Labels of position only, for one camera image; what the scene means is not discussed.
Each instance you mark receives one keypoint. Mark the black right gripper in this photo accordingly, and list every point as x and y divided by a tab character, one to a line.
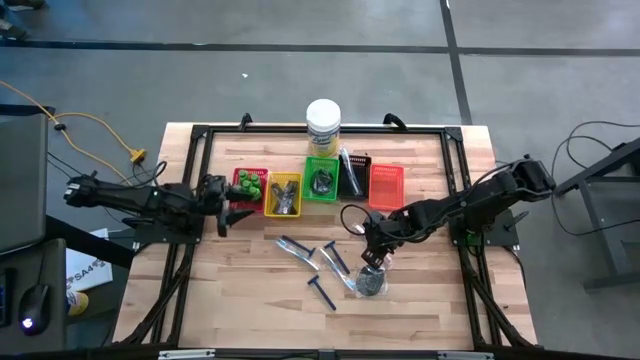
382	230

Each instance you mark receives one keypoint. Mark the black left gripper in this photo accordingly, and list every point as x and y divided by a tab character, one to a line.
215	195

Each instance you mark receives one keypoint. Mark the blue disposable razor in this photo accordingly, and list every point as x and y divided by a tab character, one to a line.
340	260
325	297
296	244

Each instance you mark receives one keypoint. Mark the green Pert shampoo bottle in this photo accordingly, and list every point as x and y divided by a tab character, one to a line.
242	174
254	176
254	194
246	183
256	186

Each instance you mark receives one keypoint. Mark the blue white bagged toothbrush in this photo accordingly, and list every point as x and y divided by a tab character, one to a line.
345	281
350	172
295	254

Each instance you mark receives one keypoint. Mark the short black bagged comb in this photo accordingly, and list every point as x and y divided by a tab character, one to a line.
279	192

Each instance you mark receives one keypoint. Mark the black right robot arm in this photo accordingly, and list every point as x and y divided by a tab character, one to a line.
475	200

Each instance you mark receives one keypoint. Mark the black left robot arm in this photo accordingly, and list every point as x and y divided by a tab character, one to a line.
125	197

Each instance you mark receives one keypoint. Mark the red plastic basket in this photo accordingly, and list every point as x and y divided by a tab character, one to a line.
239	205

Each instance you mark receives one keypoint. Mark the yellow plastic basket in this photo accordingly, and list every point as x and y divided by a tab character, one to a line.
270	177

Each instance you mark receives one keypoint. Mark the orange plastic basket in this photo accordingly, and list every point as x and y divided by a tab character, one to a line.
386	187

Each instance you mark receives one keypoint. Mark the black plastic basket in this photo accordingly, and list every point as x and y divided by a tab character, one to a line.
365	185

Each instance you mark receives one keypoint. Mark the green plastic basket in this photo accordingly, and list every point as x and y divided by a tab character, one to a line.
307	165

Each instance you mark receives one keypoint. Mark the Lysol wipes canister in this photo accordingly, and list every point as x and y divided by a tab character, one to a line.
323	120

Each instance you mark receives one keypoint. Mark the black diagonal beam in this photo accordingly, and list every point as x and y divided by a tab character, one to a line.
90	242

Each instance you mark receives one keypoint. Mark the white printed cardboard box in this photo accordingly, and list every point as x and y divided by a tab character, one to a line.
87	272

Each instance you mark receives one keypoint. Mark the small yellow white object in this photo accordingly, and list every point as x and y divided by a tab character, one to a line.
78	304

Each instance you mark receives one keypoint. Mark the dark side desk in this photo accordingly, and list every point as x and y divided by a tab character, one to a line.
56	270

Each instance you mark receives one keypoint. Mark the grey monitor back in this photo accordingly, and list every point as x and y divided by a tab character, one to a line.
22	180

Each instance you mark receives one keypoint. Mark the black computer mouse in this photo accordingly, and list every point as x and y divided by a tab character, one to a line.
34	310

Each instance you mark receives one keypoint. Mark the black metal side table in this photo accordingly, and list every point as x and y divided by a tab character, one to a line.
609	252

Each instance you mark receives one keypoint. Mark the black keyboard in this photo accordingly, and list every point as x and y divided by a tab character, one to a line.
5	300

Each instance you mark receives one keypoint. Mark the person's shoe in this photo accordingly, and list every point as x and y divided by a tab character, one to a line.
11	31
25	3

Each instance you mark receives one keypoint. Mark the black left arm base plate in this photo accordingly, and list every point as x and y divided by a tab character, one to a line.
150	234

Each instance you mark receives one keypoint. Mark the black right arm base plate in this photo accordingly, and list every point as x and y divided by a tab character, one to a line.
492	239

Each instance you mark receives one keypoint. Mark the silver metal bracket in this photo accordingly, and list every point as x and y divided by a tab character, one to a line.
185	354
465	355

